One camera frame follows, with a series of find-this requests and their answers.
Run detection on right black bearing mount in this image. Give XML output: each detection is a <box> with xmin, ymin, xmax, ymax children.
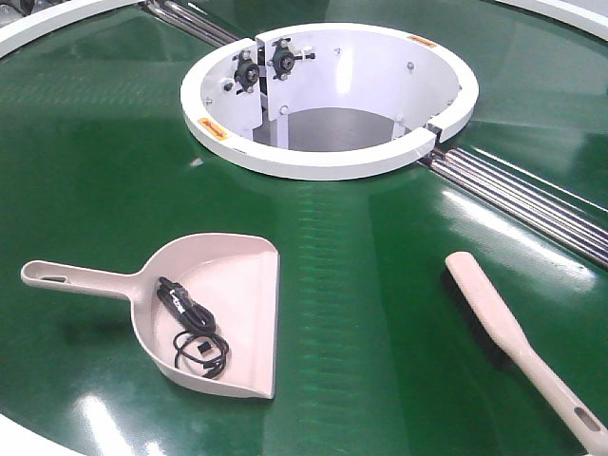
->
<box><xmin>267</xmin><ymin>37</ymin><xmax>316</xmax><ymax>81</ymax></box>

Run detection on white guard rail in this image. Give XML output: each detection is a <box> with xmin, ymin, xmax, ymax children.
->
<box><xmin>497</xmin><ymin>0</ymin><xmax>607</xmax><ymax>42</ymax></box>
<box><xmin>1</xmin><ymin>0</ymin><xmax>137</xmax><ymax>57</ymax></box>

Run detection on chrome conveyor rollers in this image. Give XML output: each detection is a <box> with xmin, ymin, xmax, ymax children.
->
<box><xmin>419</xmin><ymin>148</ymin><xmax>607</xmax><ymax>268</ymax></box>

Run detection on white inner conveyor ring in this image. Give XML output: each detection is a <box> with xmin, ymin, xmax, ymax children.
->
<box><xmin>179</xmin><ymin>21</ymin><xmax>480</xmax><ymax>181</ymax></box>

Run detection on left black bearing mount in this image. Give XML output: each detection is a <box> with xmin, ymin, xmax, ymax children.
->
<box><xmin>234</xmin><ymin>49</ymin><xmax>260</xmax><ymax>94</ymax></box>

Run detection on beige plastic dustpan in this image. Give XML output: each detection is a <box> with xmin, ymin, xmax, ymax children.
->
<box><xmin>21</xmin><ymin>233</ymin><xmax>280</xmax><ymax>399</ymax></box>

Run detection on beige hand brush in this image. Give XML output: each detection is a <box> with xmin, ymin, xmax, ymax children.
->
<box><xmin>442</xmin><ymin>252</ymin><xmax>607</xmax><ymax>455</ymax></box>

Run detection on white outer guard rail left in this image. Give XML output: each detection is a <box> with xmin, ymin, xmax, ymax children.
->
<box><xmin>1</xmin><ymin>0</ymin><xmax>137</xmax><ymax>57</ymax></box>

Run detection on black bearing mount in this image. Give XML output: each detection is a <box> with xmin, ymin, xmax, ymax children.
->
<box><xmin>267</xmin><ymin>37</ymin><xmax>316</xmax><ymax>81</ymax></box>
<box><xmin>234</xmin><ymin>49</ymin><xmax>260</xmax><ymax>94</ymax></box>

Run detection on black cable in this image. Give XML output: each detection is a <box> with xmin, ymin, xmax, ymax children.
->
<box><xmin>155</xmin><ymin>276</ymin><xmax>231</xmax><ymax>381</ymax></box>

